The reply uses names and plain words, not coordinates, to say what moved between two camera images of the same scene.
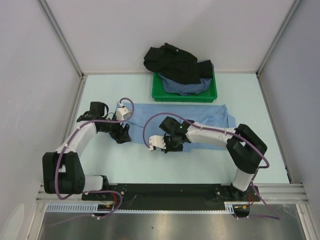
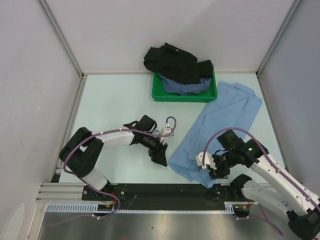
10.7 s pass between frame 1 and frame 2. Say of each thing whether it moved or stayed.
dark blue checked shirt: stayed
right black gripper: moved
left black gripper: moved
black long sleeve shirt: stayed
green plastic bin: stayed
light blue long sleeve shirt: moved
